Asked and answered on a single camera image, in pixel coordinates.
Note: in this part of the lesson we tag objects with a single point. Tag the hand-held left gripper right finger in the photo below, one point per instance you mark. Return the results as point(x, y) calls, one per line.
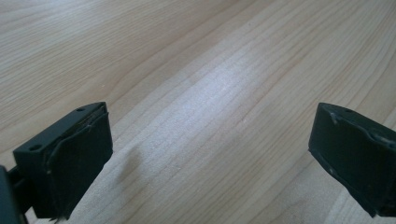
point(355, 152)

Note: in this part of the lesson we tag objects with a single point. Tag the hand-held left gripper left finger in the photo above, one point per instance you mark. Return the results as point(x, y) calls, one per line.
point(71, 161)

